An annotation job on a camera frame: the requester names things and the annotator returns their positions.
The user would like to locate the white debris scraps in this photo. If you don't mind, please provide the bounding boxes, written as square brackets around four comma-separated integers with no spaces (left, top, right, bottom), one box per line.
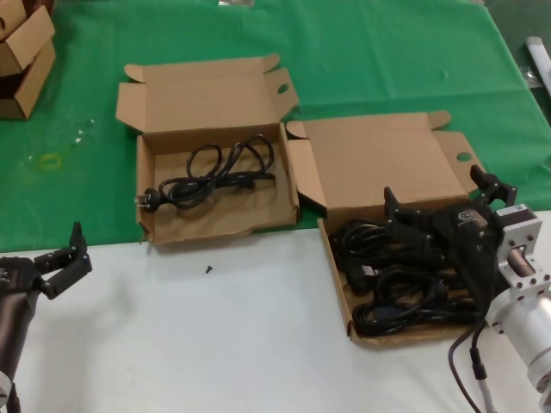
[73,119,96,145]

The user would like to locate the black power cable bundle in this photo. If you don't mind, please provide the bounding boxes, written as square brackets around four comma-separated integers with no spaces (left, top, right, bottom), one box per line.
[344,260,474,311]
[333,219,431,276]
[136,133,276,213]
[351,299,487,337]

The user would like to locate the open empty-type cardboard box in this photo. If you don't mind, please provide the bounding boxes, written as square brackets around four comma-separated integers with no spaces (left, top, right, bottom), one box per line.
[115,53,301,246]

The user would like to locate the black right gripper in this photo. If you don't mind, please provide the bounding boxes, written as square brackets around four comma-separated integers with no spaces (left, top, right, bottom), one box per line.
[383,164,517,302]

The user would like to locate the green table cloth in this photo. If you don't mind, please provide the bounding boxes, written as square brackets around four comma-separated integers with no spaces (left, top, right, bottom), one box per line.
[0,0,551,255]

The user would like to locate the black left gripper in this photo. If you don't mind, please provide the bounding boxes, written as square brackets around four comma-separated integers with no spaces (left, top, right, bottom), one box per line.
[0,221,94,302]

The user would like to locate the torn cardboard box with lid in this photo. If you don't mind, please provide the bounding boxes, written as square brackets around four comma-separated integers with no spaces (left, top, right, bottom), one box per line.
[286,110,517,345]

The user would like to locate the open stacked cardboard box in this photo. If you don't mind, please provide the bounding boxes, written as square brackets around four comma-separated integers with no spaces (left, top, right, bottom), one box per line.
[0,40,57,120]

